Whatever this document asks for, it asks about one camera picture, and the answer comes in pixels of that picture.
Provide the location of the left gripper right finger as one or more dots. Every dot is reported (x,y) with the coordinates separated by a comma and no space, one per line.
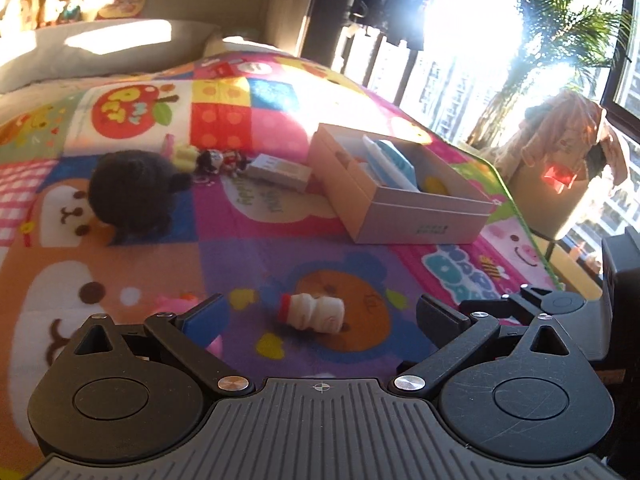
(460,340)

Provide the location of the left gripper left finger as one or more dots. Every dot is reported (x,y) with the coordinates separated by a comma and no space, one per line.
(186,337)

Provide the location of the white yogurt drink bottle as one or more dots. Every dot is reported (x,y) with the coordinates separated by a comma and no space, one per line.
(322,315)

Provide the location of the blue wet wipes pack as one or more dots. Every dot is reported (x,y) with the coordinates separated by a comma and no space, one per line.
(389,165)

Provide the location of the yellow round toy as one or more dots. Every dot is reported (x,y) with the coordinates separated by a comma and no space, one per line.
(433,185)

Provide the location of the black plush toy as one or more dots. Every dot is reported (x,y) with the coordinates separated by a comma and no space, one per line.
(135,192)

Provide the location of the white cardboard box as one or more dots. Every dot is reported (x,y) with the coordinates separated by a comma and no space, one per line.
(373,212)

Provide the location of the black red figurine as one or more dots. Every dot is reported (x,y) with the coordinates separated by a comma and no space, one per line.
(228,162)

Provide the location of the yellow pink figurine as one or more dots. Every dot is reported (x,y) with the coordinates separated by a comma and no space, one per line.
(183,156)

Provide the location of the colourful cartoon play mat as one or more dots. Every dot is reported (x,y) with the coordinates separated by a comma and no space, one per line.
(249,241)

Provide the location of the chair with floral cloth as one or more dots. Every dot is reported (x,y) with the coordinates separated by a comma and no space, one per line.
(564,160)

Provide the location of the small white carton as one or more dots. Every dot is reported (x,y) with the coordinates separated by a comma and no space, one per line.
(279,171)

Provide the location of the tall bamboo palm plant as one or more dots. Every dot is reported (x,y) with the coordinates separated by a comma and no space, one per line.
(581,34)

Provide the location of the white plush toy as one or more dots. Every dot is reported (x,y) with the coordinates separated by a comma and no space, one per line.
(69,11)

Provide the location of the orange plush toy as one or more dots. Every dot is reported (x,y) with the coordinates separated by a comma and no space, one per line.
(21,16)

